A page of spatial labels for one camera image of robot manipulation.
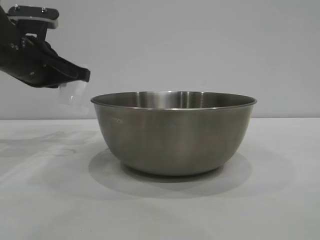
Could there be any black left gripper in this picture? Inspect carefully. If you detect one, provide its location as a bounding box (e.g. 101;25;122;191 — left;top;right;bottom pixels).
0;0;91;89

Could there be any clear plastic measuring cup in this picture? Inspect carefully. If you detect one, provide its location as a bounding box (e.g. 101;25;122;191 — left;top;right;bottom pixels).
57;80;89;106

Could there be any stainless steel mixing bowl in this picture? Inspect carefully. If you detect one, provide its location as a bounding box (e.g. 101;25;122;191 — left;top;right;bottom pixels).
90;90;258;177

